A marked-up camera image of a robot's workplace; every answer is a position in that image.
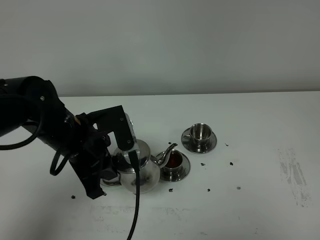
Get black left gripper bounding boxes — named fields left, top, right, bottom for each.
left=69, top=105, right=137, bottom=199

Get stainless steel teapot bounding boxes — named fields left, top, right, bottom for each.
left=100, top=139, right=177, bottom=194

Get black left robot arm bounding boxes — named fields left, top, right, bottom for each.
left=0, top=76, right=139, bottom=199

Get near stainless steel teacup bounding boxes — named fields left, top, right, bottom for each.
left=161, top=149, right=183, bottom=176

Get stainless steel teacup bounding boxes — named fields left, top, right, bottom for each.
left=181, top=123, right=215, bottom=146
left=161, top=149, right=183, bottom=176

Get far stainless steel teacup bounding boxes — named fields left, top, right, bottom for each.
left=181, top=123, right=215, bottom=146

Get near steel cup saucer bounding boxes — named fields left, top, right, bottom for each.
left=160, top=149, right=191, bottom=182

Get steel cup saucer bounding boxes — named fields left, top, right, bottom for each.
left=181, top=132, right=217, bottom=154
left=160, top=149, right=191, bottom=182

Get far steel cup saucer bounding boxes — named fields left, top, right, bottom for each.
left=181, top=132, right=217, bottom=154

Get black left camera cable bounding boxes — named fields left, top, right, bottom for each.
left=0, top=94, right=141, bottom=240

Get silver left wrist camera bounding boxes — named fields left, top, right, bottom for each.
left=124, top=112, right=139, bottom=151

